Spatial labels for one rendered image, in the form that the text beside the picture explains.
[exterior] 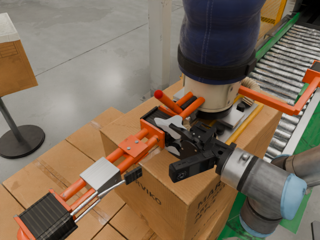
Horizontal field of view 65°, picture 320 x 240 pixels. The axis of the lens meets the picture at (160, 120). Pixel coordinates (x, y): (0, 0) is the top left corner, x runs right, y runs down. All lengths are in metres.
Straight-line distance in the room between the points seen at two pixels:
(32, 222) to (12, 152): 1.94
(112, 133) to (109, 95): 1.98
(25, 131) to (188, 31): 2.14
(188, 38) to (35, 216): 0.54
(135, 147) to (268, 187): 0.31
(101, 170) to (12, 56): 1.44
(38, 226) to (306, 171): 0.59
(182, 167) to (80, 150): 1.07
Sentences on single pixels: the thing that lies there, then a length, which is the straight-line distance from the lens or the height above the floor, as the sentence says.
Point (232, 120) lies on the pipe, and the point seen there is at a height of 1.12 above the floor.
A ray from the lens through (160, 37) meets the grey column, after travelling 2.28.
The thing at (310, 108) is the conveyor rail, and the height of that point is 0.59.
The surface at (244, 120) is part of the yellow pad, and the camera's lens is 0.91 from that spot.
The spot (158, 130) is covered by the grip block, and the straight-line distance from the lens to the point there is 0.64.
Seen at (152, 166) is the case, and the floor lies 1.07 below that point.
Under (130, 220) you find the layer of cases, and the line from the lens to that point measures 1.26.
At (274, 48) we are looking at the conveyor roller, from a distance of 2.72.
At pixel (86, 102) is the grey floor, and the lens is 2.79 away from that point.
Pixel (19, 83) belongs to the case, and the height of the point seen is 0.68.
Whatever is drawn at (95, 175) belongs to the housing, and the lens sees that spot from 0.59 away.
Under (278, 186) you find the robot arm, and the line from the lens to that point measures 0.58.
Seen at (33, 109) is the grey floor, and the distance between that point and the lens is 2.90.
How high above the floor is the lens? 1.68
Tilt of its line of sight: 43 degrees down
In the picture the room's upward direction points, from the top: straight up
